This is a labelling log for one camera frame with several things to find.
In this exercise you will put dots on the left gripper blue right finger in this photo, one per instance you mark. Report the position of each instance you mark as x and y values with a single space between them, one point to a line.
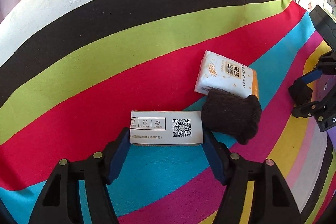
218 156

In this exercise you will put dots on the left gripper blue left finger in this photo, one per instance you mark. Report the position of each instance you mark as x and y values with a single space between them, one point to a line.
115 154

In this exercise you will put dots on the white gold toothpaste box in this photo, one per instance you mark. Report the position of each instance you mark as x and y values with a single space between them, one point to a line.
166 128

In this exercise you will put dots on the dark brown knit sock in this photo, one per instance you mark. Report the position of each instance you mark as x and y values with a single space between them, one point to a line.
230 114
300 92

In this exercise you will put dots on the white orange tissue pack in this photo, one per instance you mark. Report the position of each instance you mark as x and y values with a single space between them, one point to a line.
222 73

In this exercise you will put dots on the purple storage box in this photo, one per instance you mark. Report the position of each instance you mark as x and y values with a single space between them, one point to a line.
325 116

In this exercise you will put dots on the rainbow striped tablecloth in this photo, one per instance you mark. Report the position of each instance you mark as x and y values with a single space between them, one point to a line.
73 70

